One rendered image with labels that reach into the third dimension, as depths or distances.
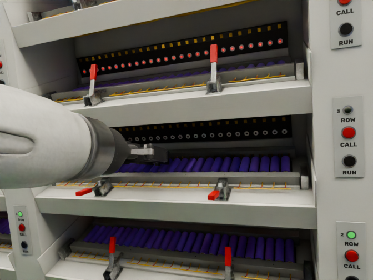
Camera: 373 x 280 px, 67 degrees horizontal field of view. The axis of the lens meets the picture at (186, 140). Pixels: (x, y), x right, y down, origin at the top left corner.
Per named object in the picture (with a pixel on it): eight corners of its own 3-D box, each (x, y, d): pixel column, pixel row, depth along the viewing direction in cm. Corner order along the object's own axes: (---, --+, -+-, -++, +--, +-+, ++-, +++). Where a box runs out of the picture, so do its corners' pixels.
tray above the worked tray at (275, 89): (312, 113, 45) (311, 20, 40) (29, 133, 66) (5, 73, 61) (305, 84, 63) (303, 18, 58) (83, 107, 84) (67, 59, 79)
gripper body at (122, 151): (117, 122, 41) (147, 131, 50) (70, 126, 44) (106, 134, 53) (115, 174, 40) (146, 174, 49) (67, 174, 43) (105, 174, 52)
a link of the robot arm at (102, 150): (39, 114, 39) (70, 121, 44) (34, 180, 38) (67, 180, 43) (94, 108, 36) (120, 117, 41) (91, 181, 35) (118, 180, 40)
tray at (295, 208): (317, 229, 47) (316, 180, 44) (40, 213, 68) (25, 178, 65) (308, 170, 65) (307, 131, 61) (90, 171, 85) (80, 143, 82)
